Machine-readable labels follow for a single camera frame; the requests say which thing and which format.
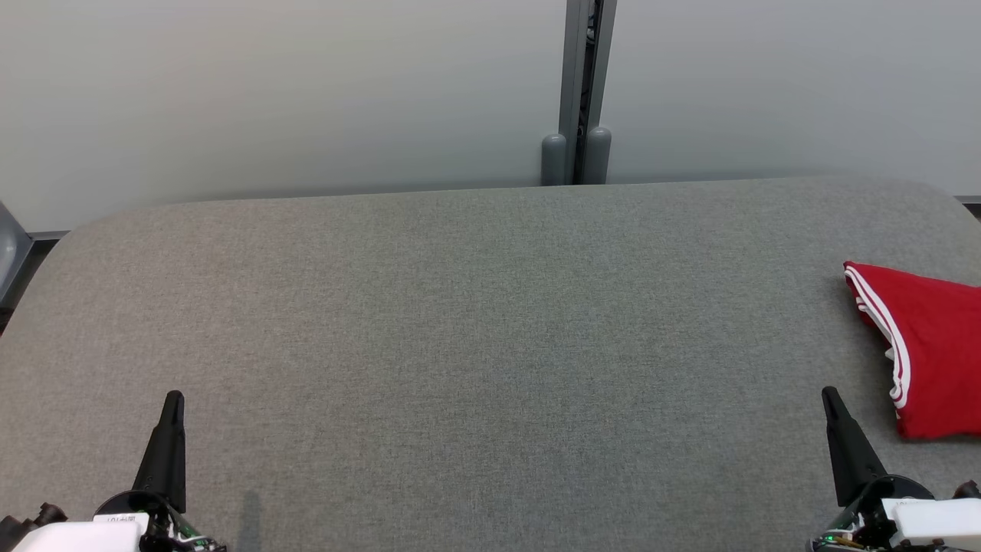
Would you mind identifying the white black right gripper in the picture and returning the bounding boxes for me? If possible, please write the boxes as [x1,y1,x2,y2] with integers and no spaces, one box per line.
[809,386,981,552]

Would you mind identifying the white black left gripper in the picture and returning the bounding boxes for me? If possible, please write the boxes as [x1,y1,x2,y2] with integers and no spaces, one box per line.
[11,391,228,552]

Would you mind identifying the red white basketball jersey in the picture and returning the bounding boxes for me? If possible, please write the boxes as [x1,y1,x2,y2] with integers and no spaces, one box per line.
[843,261,981,440]

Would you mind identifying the grey metal frame piece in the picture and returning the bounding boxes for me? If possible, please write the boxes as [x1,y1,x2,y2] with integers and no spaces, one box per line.
[0,201,34,307]

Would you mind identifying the grey partition post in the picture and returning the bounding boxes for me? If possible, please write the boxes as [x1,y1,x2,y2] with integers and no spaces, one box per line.
[540,0,618,187]

